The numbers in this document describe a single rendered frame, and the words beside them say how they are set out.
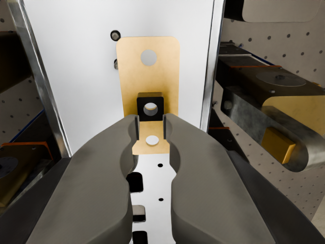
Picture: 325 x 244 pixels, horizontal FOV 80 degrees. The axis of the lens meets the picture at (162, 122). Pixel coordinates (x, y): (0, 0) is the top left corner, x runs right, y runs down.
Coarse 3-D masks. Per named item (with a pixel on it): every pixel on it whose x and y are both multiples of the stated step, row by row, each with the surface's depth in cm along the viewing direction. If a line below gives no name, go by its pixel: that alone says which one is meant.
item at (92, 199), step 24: (120, 120) 11; (96, 144) 9; (120, 144) 9; (72, 168) 8; (96, 168) 8; (120, 168) 8; (72, 192) 7; (96, 192) 7; (120, 192) 7; (48, 216) 6; (72, 216) 6; (96, 216) 6; (120, 216) 6; (48, 240) 5; (72, 240) 5; (96, 240) 5; (120, 240) 6
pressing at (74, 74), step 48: (48, 0) 20; (96, 0) 20; (144, 0) 20; (192, 0) 20; (48, 48) 22; (96, 48) 22; (192, 48) 23; (48, 96) 24; (96, 96) 25; (192, 96) 26; (144, 192) 35
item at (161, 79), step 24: (120, 48) 12; (144, 48) 12; (168, 48) 12; (120, 72) 12; (144, 72) 12; (168, 72) 12; (144, 96) 12; (168, 96) 13; (144, 120) 13; (144, 144) 15; (168, 144) 15
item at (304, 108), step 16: (224, 48) 45; (240, 48) 45; (224, 64) 36; (240, 64) 35; (256, 64) 35; (272, 64) 35; (224, 80) 36; (240, 80) 27; (256, 80) 26; (272, 80) 25; (288, 80) 25; (304, 80) 25; (256, 96) 23; (272, 96) 21; (288, 96) 21; (304, 96) 21; (320, 96) 21; (288, 112) 22; (304, 112) 22; (320, 112) 22; (320, 128) 24
